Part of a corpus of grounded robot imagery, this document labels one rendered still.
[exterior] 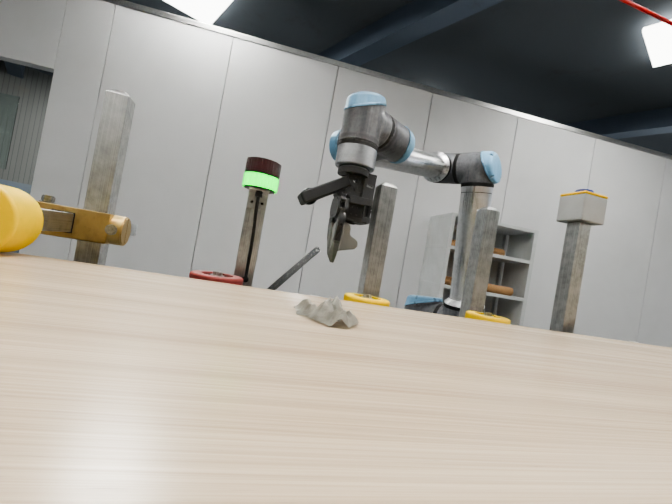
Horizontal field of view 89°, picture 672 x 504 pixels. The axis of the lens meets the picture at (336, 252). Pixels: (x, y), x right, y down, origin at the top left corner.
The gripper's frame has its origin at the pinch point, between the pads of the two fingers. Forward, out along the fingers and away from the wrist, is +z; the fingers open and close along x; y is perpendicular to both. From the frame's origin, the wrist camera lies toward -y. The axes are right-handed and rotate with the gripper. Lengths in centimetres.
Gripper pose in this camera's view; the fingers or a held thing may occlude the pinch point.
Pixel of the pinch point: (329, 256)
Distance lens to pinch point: 76.7
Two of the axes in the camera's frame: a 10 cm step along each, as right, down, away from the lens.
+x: -2.6, -0.3, 9.7
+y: 9.5, 1.7, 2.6
